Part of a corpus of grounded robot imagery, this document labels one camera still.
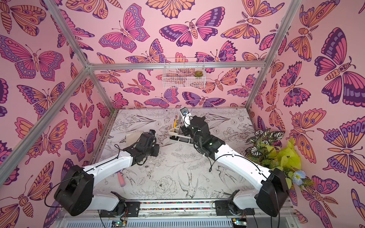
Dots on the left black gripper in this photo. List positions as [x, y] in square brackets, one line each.
[157, 148]

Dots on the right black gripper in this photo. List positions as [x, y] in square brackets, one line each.
[191, 124]

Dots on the cream toothbrush holder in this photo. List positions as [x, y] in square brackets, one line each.
[176, 134]

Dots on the pink cylindrical object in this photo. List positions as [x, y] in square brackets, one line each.
[121, 179]

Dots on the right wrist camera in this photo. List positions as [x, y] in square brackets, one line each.
[185, 116]

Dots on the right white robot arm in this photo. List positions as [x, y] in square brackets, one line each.
[270, 187]

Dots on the white wire basket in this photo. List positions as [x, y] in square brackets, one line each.
[179, 72]

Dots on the beige gardening glove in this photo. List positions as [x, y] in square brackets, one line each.
[132, 137]

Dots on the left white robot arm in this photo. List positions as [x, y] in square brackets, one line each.
[75, 192]

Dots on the artificial plant bouquet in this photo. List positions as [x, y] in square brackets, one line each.
[265, 148]

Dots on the yellow toothbrush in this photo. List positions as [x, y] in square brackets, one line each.
[176, 121]

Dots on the small green succulent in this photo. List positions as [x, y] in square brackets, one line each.
[198, 74]

